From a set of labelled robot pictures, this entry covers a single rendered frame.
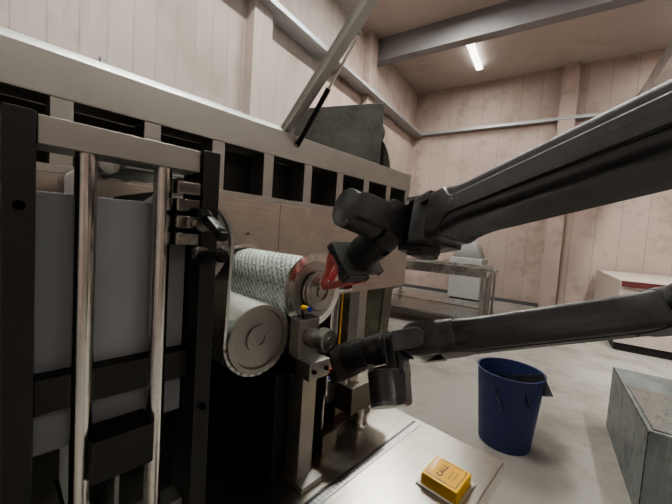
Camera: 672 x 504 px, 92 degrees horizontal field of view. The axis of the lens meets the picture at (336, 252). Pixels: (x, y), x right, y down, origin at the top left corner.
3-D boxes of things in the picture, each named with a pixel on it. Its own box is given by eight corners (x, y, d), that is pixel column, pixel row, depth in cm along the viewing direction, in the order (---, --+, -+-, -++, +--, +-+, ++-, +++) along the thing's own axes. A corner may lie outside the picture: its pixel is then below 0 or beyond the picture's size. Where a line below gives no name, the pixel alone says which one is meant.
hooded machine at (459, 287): (484, 299, 774) (490, 240, 765) (479, 303, 719) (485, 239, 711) (453, 294, 813) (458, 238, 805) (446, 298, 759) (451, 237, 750)
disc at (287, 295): (278, 329, 58) (292, 247, 58) (276, 328, 58) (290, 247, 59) (333, 326, 68) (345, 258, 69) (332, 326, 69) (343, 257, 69)
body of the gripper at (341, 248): (377, 277, 59) (407, 254, 55) (340, 280, 51) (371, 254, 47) (361, 248, 61) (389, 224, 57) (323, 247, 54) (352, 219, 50)
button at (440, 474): (456, 506, 57) (457, 493, 57) (420, 483, 61) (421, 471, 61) (470, 485, 62) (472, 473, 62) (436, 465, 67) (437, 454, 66)
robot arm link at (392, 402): (433, 337, 61) (422, 324, 54) (447, 404, 55) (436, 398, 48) (374, 348, 65) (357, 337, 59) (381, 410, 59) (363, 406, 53)
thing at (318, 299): (309, 317, 60) (304, 279, 58) (302, 315, 62) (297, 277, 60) (337, 303, 65) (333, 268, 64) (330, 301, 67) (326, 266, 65)
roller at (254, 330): (226, 383, 51) (229, 309, 50) (166, 339, 69) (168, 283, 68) (286, 364, 60) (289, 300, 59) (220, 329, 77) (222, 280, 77)
